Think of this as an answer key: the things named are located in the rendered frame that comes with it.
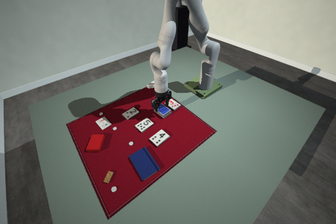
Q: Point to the dark red fabric mat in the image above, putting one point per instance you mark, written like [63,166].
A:
[149,184]

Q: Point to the dark red cloth mat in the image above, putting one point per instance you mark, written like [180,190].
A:
[184,129]

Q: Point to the red rectangular tile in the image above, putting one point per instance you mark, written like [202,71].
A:
[95,143]

